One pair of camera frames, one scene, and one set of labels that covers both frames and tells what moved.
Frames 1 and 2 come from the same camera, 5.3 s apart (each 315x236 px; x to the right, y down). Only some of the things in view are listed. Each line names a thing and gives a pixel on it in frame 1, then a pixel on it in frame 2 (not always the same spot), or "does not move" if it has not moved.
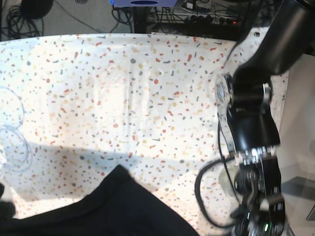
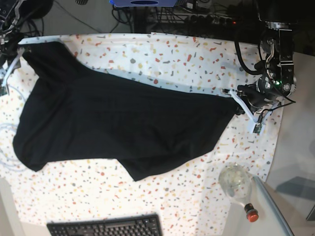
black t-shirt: x=121 y=205 -> x=68 y=108
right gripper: x=257 y=179 -> x=267 y=91
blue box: x=143 y=3 does not move
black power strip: x=209 y=20 does not move
